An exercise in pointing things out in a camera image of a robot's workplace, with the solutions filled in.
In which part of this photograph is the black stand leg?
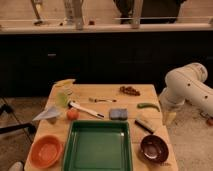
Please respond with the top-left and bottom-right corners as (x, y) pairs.
(0, 104), (36, 134)

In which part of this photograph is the silver fork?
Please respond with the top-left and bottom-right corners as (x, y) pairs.
(89, 98), (117, 103)

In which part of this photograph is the yellow banana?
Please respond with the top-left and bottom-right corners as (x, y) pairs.
(54, 79), (75, 87)

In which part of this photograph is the blue sponge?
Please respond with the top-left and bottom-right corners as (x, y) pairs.
(109, 109), (128, 120)

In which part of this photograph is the green rectangular tray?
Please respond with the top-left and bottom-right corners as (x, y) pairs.
(61, 121), (133, 171)

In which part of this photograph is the green chili pepper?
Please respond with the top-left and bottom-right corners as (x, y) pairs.
(137, 103), (160, 112)

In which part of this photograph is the brown grape cluster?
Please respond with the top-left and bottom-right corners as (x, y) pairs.
(119, 86), (140, 96)

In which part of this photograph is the white object at corner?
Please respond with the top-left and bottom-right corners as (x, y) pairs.
(8, 161), (24, 171)

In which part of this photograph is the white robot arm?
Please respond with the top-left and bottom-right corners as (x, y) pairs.
(159, 63), (213, 125)

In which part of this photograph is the orange tomato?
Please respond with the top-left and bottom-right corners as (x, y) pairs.
(66, 108), (79, 121)

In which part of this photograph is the orange bowl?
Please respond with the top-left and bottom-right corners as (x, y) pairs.
(30, 135), (63, 169)

